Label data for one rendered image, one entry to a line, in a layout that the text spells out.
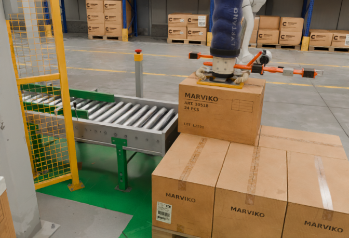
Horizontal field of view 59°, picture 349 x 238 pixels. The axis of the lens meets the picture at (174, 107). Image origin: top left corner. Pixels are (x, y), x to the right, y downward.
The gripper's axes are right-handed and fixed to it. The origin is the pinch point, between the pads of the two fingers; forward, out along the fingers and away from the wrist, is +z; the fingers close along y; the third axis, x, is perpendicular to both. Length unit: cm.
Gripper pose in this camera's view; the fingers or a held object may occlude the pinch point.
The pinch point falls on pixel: (262, 64)
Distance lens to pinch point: 250.7
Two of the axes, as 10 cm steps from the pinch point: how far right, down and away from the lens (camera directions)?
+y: -0.2, 9.3, 3.6
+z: -3.3, 3.3, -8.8
